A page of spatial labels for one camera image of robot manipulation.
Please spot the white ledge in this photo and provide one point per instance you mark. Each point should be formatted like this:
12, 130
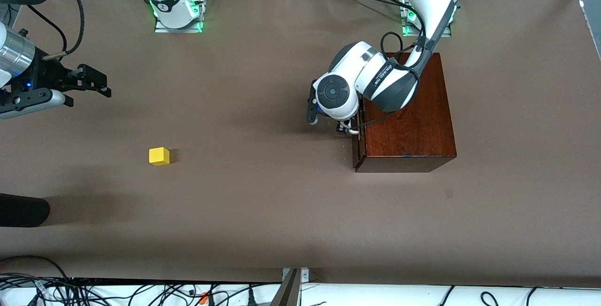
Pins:
375, 296

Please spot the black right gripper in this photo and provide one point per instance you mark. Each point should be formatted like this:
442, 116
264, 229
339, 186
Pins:
48, 73

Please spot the dark brown wooden cabinet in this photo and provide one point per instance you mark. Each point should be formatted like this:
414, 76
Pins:
413, 127

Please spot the aluminium bracket with profile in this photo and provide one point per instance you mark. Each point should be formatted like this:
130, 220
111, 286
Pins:
286, 292

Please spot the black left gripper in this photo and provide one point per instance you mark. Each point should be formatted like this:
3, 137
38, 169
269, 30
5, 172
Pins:
341, 128

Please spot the yellow cube block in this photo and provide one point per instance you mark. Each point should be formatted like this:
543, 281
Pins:
158, 156

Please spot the black rounded padded object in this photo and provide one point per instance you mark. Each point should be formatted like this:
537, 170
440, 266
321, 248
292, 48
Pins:
23, 210

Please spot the black plug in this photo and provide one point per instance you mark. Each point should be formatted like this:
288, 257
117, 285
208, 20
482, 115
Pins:
251, 296

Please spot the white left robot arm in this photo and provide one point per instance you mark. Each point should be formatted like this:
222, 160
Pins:
357, 66

